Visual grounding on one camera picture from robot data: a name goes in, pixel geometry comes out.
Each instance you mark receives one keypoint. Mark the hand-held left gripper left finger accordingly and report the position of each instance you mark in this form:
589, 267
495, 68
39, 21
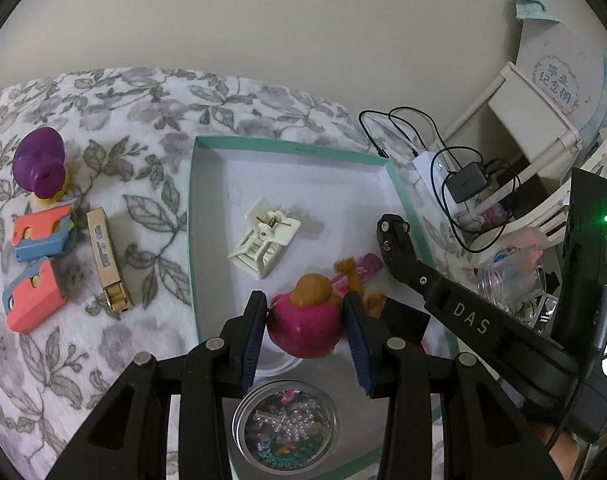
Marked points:
251, 345

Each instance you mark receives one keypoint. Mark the pink ball doll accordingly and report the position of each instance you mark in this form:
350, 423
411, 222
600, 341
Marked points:
303, 325

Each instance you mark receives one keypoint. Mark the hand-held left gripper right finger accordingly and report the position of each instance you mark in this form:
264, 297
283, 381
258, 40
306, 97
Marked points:
358, 350

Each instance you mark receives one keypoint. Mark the pink tube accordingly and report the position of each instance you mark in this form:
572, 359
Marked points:
371, 262

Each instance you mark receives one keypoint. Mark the pale blue round-print poster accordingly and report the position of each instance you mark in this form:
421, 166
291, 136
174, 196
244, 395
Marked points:
558, 70

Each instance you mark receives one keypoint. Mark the round tin with clear lid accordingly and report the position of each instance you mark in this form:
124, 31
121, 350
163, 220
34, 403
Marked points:
283, 425

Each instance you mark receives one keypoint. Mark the purple toy with yellow base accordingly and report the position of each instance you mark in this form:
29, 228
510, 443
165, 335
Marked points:
36, 160

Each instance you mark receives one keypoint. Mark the orange and blue toy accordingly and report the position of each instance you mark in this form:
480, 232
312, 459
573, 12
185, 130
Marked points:
38, 230
33, 305

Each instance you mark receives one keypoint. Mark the person's right forearm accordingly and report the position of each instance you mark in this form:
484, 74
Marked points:
566, 457

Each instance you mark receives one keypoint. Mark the clear jar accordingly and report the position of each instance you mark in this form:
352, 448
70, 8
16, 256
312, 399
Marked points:
508, 280

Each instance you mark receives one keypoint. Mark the teal cardboard box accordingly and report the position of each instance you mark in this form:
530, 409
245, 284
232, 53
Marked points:
293, 185

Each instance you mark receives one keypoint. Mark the white plastic chair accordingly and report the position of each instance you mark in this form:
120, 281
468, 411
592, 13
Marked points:
528, 110

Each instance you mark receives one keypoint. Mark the gold rectangular box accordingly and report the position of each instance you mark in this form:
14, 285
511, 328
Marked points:
103, 250

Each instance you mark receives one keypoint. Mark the teal paper scrap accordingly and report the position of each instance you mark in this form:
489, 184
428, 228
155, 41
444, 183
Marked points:
531, 7

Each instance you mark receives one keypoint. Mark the cream plastic clip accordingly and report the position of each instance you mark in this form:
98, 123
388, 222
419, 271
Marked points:
261, 210

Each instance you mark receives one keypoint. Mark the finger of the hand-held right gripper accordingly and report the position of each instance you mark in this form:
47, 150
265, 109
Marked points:
398, 250

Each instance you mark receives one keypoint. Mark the white power strip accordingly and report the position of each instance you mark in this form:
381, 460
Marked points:
426, 165

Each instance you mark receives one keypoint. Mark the black charger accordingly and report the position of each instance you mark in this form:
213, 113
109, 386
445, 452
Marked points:
466, 182

